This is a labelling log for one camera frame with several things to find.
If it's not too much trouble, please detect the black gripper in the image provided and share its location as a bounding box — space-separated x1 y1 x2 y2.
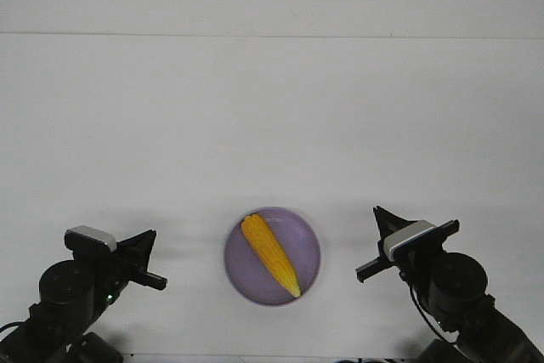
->
72 230 167 299
355 206 460 282

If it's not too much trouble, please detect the purple round plate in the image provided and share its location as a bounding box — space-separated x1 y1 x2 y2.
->
224 207 321 307

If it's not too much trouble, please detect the yellow corn cob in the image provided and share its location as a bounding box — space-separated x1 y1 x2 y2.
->
241 213 302 298

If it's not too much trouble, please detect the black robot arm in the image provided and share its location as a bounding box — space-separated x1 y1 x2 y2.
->
1 225 167 362
356 206 543 362

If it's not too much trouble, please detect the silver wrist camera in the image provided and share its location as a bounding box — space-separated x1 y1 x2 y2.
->
64 225 117 252
382 220 438 262

